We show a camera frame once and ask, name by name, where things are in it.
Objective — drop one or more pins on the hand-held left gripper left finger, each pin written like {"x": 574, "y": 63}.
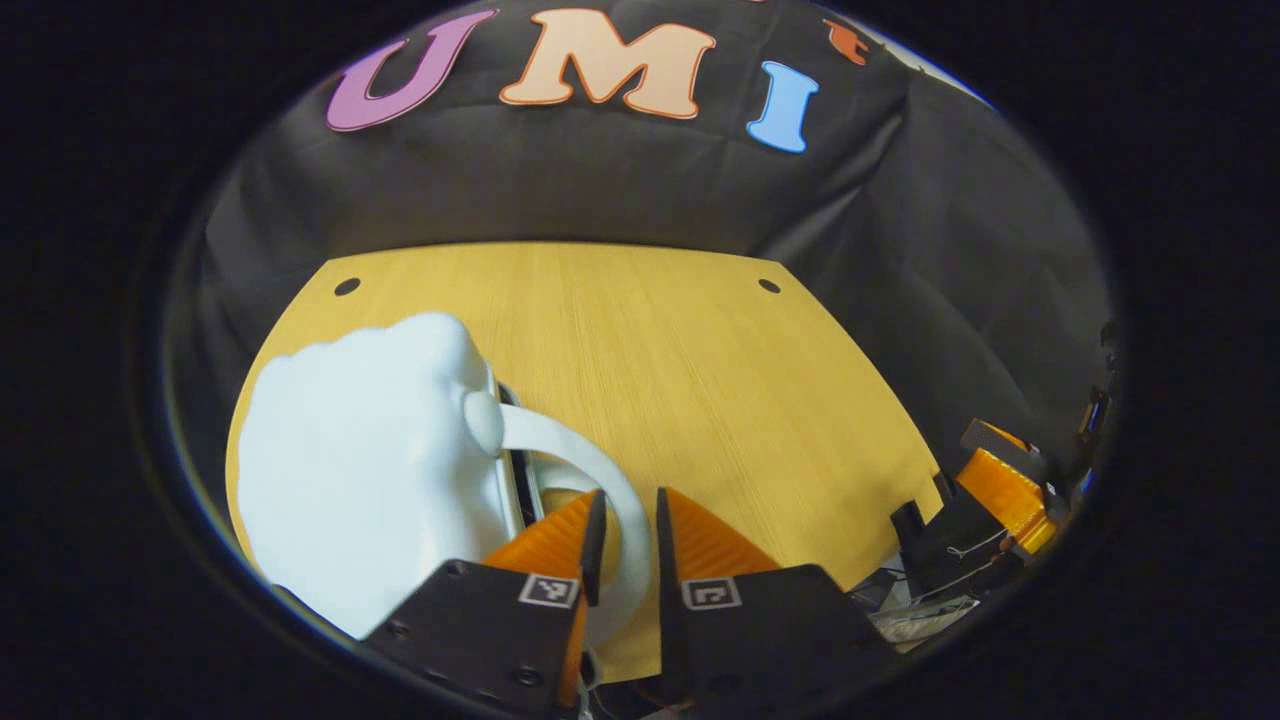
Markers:
{"x": 594, "y": 550}

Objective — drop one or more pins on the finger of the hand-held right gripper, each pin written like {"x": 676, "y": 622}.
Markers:
{"x": 1000, "y": 480}

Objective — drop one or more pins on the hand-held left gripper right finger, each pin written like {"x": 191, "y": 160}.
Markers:
{"x": 668, "y": 570}

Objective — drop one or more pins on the light blue suitcase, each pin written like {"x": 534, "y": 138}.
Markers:
{"x": 370, "y": 470}

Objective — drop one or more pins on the black backdrop cloth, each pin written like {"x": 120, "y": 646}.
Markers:
{"x": 620, "y": 180}

